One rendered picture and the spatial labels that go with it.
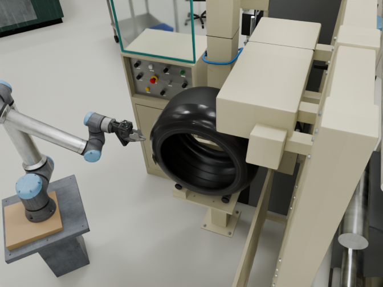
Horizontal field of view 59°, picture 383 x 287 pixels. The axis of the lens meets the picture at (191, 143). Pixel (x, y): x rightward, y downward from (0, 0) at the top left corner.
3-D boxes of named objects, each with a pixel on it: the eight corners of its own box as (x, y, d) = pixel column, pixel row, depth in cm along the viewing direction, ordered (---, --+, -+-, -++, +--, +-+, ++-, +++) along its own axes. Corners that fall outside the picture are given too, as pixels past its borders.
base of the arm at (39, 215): (28, 226, 209) (22, 217, 203) (24, 205, 222) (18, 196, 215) (58, 215, 216) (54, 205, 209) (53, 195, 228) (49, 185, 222)
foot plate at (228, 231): (211, 202, 292) (211, 201, 291) (241, 211, 284) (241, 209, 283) (200, 228, 275) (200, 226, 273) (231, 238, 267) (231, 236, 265)
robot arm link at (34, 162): (29, 189, 219) (-30, 93, 169) (36, 170, 232) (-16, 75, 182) (52, 187, 219) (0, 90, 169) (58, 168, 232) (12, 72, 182)
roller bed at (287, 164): (274, 146, 211) (280, 109, 190) (298, 152, 207) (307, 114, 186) (267, 169, 198) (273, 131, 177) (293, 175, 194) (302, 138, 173)
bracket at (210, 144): (192, 147, 222) (192, 136, 215) (252, 162, 210) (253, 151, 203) (191, 150, 219) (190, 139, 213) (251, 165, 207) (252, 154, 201)
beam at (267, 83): (257, 47, 155) (260, 15, 144) (314, 55, 147) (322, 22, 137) (214, 132, 115) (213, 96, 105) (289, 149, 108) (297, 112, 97)
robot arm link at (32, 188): (20, 211, 206) (9, 192, 195) (28, 189, 219) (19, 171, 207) (45, 209, 207) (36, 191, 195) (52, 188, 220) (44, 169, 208)
